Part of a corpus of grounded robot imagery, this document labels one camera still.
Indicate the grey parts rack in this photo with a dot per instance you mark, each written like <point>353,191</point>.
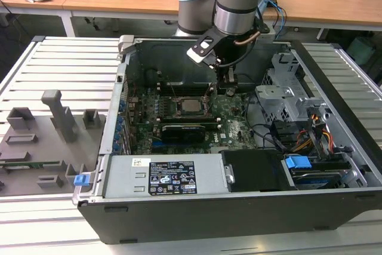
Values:
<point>44,153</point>

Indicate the black RAM slot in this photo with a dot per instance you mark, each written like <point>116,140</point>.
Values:
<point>188,91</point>
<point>191,119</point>
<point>188,94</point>
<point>191,123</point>
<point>188,87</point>

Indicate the black open PC case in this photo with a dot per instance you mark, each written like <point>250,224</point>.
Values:
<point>209,219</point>

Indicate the grey power supply unit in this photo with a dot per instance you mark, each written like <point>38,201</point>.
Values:
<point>125,177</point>

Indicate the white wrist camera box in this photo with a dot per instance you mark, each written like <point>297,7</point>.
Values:
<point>198,55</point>

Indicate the hard disk in blue carrier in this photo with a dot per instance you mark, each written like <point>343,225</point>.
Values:
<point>297,164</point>

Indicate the black graphics card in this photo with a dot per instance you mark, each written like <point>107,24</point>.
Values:
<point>183,134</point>

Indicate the green motherboard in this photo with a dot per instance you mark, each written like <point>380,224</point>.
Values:
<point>232,129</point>

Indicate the CPU socket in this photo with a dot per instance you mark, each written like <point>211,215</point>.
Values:
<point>194,114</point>

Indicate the silver square CPU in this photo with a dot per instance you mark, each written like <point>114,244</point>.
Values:
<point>192,105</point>

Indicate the black plastic shroud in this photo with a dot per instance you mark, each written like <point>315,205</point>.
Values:
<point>256,171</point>

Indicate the green RAM stick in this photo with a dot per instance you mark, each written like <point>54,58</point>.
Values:
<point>35,164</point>

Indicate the blue plastic case latch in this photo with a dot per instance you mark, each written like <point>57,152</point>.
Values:
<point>81,180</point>

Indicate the grey metal drive cage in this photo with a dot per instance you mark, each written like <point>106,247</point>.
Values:
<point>277,99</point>

